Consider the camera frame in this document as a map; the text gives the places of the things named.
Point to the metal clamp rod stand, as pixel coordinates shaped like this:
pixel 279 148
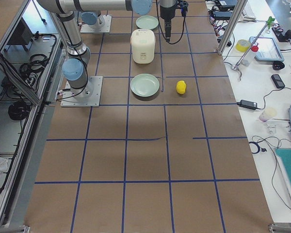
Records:
pixel 268 24

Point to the black phone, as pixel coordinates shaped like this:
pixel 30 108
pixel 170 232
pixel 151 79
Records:
pixel 277 81

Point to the green plate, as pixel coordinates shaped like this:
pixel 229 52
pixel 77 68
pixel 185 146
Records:
pixel 144 85
pixel 147 22

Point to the aluminium frame post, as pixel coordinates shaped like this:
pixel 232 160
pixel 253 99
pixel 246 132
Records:
pixel 238 9

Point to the yellow tape roll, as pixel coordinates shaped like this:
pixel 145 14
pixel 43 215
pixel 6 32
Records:
pixel 242 45

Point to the cream white rice cooker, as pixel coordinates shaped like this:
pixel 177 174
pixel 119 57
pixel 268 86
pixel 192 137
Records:
pixel 143 46

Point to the black laptop charger brick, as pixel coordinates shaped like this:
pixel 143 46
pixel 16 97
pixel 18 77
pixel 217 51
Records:
pixel 218 15

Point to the green plate near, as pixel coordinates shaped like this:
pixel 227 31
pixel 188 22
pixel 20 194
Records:
pixel 144 85

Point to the green plate far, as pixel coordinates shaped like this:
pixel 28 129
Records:
pixel 147 22

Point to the plastic cup purple bottom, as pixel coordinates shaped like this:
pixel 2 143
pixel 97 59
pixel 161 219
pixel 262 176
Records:
pixel 267 114

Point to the blue teach pendant tablet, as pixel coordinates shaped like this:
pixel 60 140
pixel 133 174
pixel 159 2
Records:
pixel 268 50

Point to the red small cap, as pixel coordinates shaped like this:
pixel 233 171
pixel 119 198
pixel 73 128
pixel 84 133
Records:
pixel 255 47

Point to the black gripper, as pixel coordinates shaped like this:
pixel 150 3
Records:
pixel 167 12

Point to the black round cap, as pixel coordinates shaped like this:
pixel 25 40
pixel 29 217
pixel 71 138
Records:
pixel 278 65

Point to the black power adapter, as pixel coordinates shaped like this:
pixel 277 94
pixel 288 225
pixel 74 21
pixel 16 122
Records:
pixel 247 104

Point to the yellow lemon toy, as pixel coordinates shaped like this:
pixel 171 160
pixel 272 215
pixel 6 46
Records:
pixel 181 87

